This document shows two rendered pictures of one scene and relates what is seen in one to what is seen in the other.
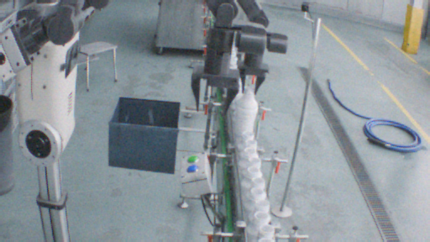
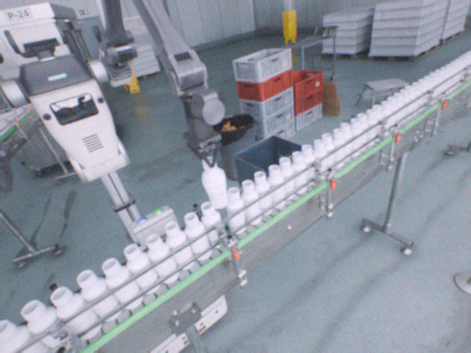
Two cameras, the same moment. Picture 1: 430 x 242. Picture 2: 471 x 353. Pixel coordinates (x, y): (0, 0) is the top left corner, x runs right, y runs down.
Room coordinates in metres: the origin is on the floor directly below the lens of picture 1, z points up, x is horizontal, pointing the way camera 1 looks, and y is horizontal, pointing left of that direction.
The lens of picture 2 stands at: (1.29, -0.72, 1.66)
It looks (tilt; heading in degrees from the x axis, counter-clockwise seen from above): 33 degrees down; 64
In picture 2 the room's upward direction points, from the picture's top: 11 degrees counter-clockwise
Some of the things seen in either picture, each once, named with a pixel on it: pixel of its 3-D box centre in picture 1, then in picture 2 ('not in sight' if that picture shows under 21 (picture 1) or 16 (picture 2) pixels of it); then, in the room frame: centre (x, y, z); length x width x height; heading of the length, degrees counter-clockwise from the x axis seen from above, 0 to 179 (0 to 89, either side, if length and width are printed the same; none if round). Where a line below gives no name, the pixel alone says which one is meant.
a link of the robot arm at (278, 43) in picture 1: (270, 34); (199, 93); (1.53, -0.14, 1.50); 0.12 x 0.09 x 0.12; 94
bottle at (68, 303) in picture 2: (256, 227); (76, 312); (1.07, -0.15, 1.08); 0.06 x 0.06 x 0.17
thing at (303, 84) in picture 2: not in sight; (298, 84); (3.97, 2.13, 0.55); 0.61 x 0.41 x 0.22; 7
